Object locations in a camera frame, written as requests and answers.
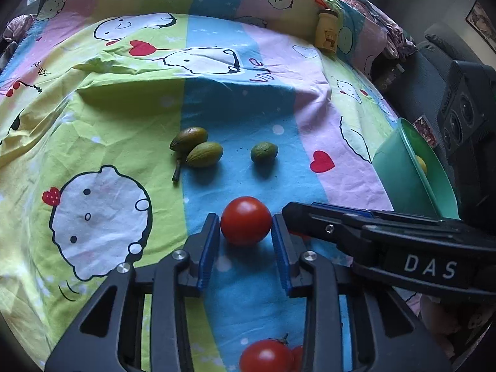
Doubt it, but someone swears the colourful cartoon bed sheet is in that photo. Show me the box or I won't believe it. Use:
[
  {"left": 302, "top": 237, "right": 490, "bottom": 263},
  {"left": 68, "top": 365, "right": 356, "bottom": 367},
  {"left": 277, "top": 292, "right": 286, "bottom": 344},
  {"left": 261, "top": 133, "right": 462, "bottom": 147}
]
[{"left": 1, "top": 0, "right": 397, "bottom": 370}]

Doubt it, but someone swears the pink clothes pile right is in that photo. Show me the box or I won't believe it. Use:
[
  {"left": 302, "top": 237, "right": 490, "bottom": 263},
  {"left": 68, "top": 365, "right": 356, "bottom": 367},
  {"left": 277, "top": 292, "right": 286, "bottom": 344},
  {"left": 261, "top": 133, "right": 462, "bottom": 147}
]
[{"left": 341, "top": 0, "right": 417, "bottom": 60}]

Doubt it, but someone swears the small yellow lemon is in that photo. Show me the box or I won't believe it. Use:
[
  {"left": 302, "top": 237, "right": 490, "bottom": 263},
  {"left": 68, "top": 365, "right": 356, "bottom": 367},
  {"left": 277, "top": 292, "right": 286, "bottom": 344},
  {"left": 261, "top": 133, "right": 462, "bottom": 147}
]
[{"left": 416, "top": 155, "right": 427, "bottom": 174}]

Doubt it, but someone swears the green olive fruit middle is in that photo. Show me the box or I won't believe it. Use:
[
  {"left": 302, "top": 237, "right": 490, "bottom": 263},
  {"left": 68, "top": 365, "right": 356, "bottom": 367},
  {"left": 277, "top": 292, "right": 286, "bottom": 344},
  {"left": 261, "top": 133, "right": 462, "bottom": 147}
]
[{"left": 185, "top": 142, "right": 224, "bottom": 168}]

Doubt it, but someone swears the green olive fruit left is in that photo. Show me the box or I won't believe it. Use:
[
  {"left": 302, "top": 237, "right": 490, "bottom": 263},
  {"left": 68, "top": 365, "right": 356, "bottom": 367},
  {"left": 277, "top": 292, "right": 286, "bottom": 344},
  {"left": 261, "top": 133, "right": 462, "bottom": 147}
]
[{"left": 169, "top": 127, "right": 208, "bottom": 154}]

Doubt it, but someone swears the small round green fruit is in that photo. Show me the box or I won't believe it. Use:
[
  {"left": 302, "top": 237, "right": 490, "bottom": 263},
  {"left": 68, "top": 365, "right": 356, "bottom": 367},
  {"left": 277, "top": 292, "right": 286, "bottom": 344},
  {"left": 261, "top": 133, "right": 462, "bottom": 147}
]
[{"left": 250, "top": 141, "right": 278, "bottom": 163}]

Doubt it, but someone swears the red tomato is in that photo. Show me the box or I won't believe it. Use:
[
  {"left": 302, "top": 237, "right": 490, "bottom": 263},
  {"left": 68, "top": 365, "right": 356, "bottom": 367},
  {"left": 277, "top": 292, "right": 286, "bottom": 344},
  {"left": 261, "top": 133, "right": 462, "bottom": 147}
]
[
  {"left": 290, "top": 345, "right": 303, "bottom": 372},
  {"left": 220, "top": 197, "right": 272, "bottom": 246},
  {"left": 239, "top": 339, "right": 293, "bottom": 372}
]

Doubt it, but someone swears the person's hand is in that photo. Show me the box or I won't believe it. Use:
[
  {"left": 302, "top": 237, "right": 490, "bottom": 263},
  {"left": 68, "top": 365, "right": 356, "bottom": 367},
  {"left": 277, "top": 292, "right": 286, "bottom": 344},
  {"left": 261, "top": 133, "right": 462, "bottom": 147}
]
[{"left": 419, "top": 295, "right": 495, "bottom": 358}]

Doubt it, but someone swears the green plastic bowl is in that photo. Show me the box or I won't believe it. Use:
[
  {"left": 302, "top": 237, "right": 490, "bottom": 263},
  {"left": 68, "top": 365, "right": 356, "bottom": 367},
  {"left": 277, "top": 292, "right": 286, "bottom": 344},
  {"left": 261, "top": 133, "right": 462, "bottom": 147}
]
[{"left": 372, "top": 118, "right": 459, "bottom": 219}]

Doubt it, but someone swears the yellow cartoon bottle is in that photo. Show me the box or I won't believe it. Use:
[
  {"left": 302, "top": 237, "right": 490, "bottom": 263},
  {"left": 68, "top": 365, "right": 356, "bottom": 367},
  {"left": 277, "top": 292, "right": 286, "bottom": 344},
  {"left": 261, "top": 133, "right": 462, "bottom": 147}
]
[{"left": 314, "top": 8, "right": 340, "bottom": 54}]

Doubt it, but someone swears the black camera box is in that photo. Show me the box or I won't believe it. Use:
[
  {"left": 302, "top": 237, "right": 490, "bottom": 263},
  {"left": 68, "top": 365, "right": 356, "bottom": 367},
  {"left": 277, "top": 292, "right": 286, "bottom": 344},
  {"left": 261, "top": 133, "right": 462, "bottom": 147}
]
[{"left": 437, "top": 60, "right": 495, "bottom": 166}]

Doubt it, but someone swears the dark grey sofa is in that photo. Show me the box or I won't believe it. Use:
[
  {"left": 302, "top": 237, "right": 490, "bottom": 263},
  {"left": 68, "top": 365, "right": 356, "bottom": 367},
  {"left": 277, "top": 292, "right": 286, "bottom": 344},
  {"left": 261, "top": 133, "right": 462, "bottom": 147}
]
[{"left": 371, "top": 21, "right": 496, "bottom": 152}]

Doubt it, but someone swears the pink crumpled clothes left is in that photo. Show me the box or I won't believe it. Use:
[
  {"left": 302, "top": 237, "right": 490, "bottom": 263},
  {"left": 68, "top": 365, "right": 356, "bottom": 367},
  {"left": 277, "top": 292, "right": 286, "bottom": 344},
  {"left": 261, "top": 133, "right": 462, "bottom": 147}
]
[{"left": 2, "top": 14, "right": 35, "bottom": 43}]

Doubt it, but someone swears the green olive fruit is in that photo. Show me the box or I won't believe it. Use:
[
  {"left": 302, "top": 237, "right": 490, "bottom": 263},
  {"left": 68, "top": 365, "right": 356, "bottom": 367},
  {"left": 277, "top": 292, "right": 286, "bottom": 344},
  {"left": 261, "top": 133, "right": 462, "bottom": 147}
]
[
  {"left": 169, "top": 127, "right": 208, "bottom": 154},
  {"left": 185, "top": 142, "right": 224, "bottom": 168}
]

